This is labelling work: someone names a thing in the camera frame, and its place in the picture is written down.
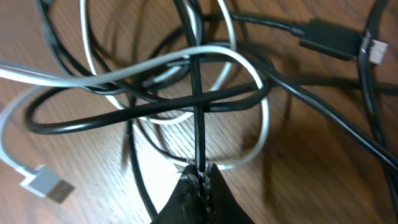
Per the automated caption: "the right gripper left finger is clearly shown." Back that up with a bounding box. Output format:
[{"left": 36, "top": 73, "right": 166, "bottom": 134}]
[{"left": 151, "top": 165, "right": 201, "bottom": 224}]

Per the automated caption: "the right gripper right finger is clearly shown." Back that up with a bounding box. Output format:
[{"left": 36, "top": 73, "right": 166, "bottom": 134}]
[{"left": 205, "top": 163, "right": 254, "bottom": 224}]

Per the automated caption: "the white USB cable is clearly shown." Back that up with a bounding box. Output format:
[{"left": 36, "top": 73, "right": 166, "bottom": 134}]
[{"left": 0, "top": 0, "right": 271, "bottom": 205}]

